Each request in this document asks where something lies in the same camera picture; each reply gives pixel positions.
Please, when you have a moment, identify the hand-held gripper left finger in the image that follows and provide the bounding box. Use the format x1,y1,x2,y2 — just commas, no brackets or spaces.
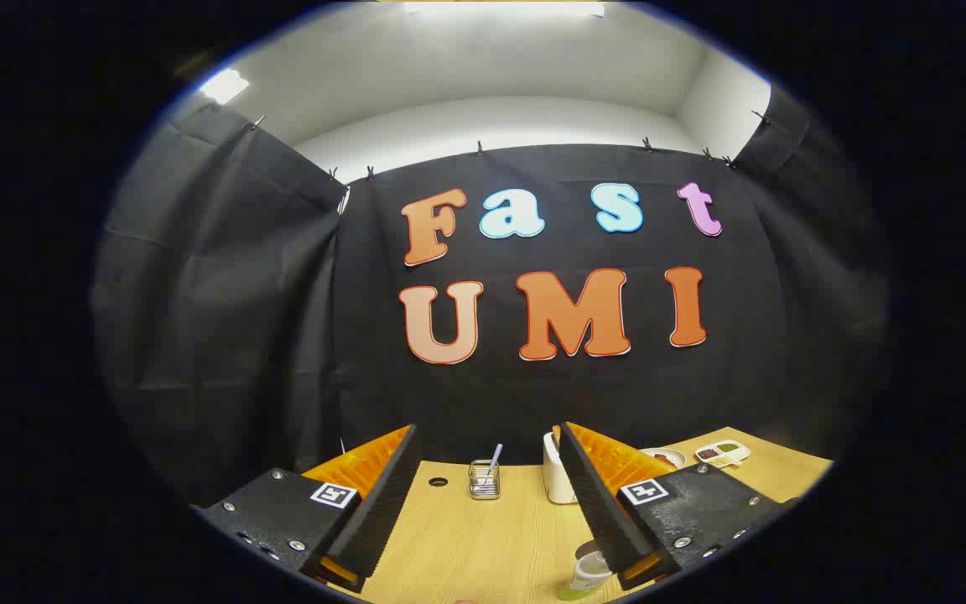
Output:
194,424,423,594

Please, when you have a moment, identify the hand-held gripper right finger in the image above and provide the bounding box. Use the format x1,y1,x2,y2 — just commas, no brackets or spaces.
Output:
558,422,786,591

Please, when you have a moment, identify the clear juice bottle white label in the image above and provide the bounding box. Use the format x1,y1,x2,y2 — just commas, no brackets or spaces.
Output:
556,541,618,601

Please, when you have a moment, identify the white toaster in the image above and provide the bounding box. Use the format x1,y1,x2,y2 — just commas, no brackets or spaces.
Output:
543,428,580,505

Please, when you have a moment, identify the wooden table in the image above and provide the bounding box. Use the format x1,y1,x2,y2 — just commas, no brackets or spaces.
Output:
340,426,834,604

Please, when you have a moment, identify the white divided dish with grains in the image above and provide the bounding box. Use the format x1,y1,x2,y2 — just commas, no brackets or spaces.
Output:
695,440,752,469

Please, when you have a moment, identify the ceiling light panel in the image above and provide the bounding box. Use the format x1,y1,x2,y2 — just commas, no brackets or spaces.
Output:
200,69,250,106

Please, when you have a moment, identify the wire mesh utensil holder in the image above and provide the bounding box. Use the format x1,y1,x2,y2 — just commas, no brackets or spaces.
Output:
468,459,501,501

